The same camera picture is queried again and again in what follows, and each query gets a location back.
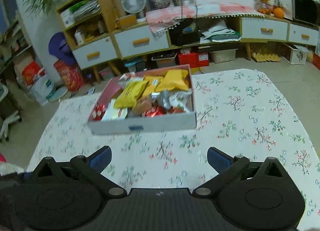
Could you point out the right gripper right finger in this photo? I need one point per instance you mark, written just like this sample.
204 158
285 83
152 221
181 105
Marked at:
228 168

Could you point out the microwave oven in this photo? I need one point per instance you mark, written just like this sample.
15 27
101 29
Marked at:
306 11

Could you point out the oranges in bowl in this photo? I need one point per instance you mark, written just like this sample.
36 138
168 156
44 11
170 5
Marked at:
270 7

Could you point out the white desk fan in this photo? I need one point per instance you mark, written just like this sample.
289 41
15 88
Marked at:
134 7

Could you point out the pink table runner cloth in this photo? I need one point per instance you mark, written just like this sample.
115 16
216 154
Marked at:
167 18

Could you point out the white drawer cabinet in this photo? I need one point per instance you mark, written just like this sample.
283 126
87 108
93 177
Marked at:
98 38

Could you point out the pink cardboard box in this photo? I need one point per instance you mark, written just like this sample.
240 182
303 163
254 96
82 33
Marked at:
166 122

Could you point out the silver foil snack bag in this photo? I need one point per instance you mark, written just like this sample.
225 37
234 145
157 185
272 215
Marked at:
163 100

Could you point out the low tv cabinet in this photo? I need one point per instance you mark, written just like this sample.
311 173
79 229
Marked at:
256 29

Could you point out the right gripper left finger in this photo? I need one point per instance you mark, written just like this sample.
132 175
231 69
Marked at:
90 169

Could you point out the yellow snack bag in box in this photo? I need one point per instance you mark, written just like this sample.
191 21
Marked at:
152 83

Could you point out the red gift bag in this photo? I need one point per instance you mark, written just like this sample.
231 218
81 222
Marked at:
70 75

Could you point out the red candy wrapper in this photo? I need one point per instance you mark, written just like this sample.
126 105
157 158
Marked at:
154 111

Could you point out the floral tablecloth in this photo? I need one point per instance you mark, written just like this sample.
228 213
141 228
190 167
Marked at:
240 112

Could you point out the red storage box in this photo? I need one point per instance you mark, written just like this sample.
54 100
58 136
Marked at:
194 60

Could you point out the white snack packet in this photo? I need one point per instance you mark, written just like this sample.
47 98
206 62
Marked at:
112 113

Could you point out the white orange-print snack bag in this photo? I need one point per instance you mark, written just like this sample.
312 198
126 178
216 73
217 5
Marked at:
178 102

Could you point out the yellow chip bag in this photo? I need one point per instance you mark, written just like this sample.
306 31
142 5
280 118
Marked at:
130 94

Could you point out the large orange-yellow snack bag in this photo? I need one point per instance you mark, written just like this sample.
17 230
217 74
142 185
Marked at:
175 79

